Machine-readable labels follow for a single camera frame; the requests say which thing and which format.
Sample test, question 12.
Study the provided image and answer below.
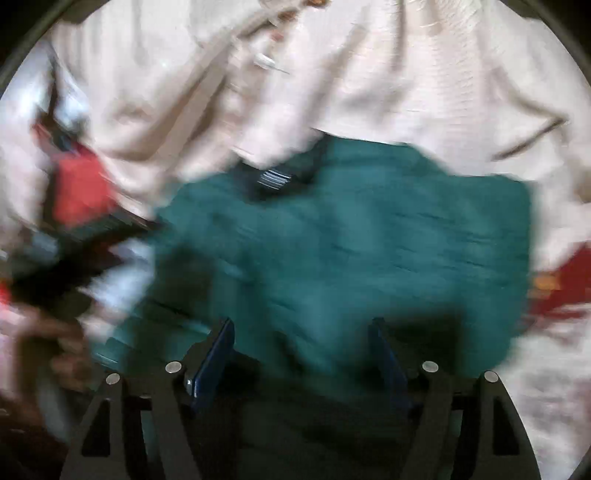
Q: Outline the dark green puffer jacket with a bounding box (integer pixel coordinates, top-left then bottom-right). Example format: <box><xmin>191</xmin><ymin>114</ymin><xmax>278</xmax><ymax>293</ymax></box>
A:
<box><xmin>102</xmin><ymin>136</ymin><xmax>531</xmax><ymax>479</ymax></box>

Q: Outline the red ruffled heart pillow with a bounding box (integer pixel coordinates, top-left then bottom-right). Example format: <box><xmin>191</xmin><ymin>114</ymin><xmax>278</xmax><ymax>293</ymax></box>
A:
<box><xmin>33</xmin><ymin>120</ymin><xmax>115</xmax><ymax>231</ymax></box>

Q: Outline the beige patterned curtain cloth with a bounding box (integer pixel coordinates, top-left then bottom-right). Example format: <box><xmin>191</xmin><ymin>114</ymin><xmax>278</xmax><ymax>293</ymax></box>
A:
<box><xmin>1</xmin><ymin>1</ymin><xmax>590</xmax><ymax>479</ymax></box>

